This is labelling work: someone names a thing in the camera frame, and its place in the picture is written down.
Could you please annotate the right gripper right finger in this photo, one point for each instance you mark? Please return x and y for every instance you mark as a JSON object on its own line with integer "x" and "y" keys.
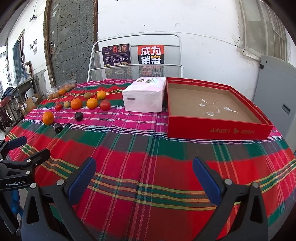
{"x": 250, "y": 222}

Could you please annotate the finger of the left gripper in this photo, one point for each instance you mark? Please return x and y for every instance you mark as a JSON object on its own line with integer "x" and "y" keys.
{"x": 25, "y": 167}
{"x": 7, "y": 146}

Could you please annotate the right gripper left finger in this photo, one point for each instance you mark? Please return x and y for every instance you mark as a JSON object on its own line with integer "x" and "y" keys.
{"x": 48, "y": 213}

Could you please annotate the dark plum front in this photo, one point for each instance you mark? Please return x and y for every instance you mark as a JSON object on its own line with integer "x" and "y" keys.
{"x": 58, "y": 128}

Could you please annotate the dark plum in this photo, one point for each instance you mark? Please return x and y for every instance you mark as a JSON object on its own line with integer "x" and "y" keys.
{"x": 58, "y": 128}
{"x": 78, "y": 116}

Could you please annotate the small red tomato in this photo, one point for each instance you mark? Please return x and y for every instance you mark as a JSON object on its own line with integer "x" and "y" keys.
{"x": 58, "y": 107}

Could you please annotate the small green kiwi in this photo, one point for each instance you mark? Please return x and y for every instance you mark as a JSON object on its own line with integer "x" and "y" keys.
{"x": 66, "y": 104}

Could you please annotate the deep orange mandarin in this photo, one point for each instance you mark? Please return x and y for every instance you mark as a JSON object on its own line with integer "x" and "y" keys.
{"x": 76, "y": 103}

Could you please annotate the yellow orange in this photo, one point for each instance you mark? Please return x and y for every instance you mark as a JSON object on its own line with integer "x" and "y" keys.
{"x": 101, "y": 95}
{"x": 92, "y": 103}

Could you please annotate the blue gloved left hand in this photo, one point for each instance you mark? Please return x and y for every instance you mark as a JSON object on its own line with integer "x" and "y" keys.
{"x": 15, "y": 203}

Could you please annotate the clear plastic fruit bag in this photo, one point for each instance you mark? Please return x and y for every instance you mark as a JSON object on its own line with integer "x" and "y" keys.
{"x": 61, "y": 89}

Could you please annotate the plaid tablecloth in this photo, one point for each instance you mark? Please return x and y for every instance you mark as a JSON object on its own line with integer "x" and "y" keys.
{"x": 144, "y": 187}

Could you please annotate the red cardboard box tray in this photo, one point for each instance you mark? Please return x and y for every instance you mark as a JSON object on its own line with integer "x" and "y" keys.
{"x": 210, "y": 111}

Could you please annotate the grey metal cabinet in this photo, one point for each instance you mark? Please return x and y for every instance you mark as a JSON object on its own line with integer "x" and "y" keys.
{"x": 275, "y": 95}

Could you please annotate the studded metal door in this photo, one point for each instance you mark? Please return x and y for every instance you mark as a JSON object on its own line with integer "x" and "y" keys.
{"x": 70, "y": 30}

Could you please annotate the white pink tissue pack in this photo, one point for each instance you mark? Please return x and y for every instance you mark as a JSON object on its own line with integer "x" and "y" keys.
{"x": 145, "y": 95}

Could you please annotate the dark purple cookbook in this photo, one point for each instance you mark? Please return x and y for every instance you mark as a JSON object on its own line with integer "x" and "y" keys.
{"x": 116, "y": 55}

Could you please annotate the white metal mesh rack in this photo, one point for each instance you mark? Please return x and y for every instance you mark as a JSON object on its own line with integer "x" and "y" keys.
{"x": 173, "y": 63}

